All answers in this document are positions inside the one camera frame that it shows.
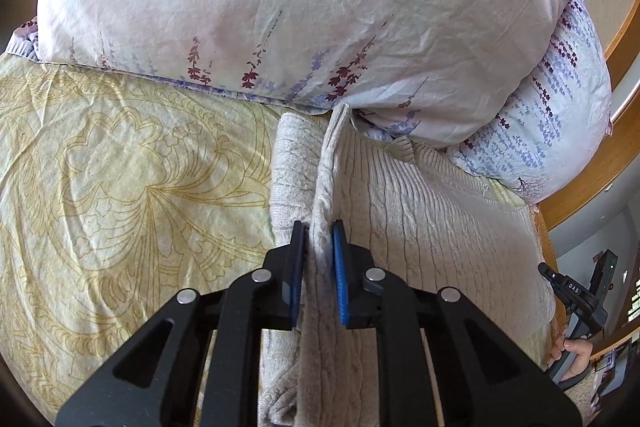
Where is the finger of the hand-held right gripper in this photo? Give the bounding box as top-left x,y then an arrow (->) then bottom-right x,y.
537,261 -> 561,290

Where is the beige cable-knit sweater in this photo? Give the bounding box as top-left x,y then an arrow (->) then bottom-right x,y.
260,103 -> 558,427

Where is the wooden headboard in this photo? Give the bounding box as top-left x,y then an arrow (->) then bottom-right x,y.
536,0 -> 640,230

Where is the blue lavender print pillow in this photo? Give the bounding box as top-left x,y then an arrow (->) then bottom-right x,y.
447,0 -> 614,204

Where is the person's right hand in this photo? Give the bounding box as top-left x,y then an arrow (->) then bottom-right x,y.
550,338 -> 594,380

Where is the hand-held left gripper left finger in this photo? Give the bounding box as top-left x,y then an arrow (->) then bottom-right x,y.
55,221 -> 307,427

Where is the yellow patterned bed sheet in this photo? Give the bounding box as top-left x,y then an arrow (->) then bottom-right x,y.
0,52 -> 553,410

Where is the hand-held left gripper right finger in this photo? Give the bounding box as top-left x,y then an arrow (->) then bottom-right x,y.
332,219 -> 583,427

